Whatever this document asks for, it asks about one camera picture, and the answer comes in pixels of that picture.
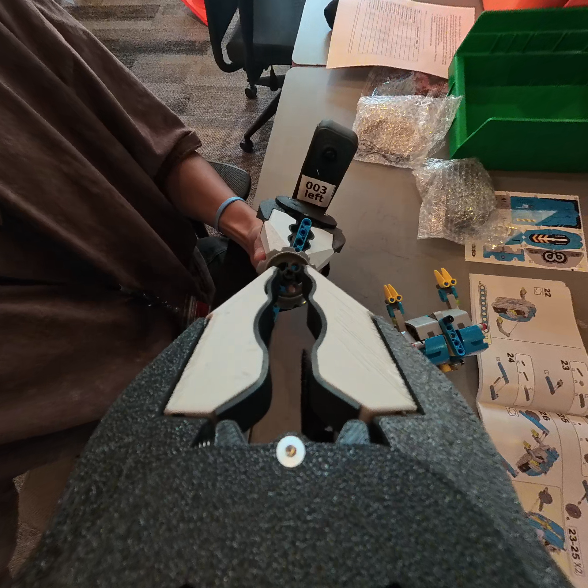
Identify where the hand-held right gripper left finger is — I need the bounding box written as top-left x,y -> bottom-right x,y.
164,269 -> 278,430

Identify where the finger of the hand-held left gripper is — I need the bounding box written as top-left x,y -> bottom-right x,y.
257,209 -> 298,274
307,224 -> 341,276

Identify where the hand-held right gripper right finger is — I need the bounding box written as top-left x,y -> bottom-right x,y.
301,268 -> 418,430

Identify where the blue perforated beam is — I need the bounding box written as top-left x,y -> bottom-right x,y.
272,217 -> 314,318

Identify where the grey toothed wheel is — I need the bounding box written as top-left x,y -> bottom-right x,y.
266,250 -> 318,312

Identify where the blue toy robot model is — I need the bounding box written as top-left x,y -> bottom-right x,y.
383,268 -> 490,373

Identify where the person's left forearm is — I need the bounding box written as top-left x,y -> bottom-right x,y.
163,152 -> 246,239

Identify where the person's left hand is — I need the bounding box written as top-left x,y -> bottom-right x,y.
220,201 -> 269,273

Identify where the blue wristband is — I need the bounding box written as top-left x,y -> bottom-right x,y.
215,196 -> 247,230

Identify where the black perforated office chair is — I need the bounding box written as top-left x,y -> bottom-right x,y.
198,161 -> 252,239

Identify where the bubble wrap bag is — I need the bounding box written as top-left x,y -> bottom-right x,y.
413,157 -> 506,244
354,94 -> 462,168

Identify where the clear plastic bag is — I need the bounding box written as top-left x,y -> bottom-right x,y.
367,66 -> 450,99

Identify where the instruction booklet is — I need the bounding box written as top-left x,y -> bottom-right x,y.
469,273 -> 588,577

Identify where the green storage bin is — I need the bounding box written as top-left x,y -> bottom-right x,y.
448,8 -> 588,173

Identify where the sticker sheet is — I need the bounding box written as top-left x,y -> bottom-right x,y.
464,190 -> 588,272

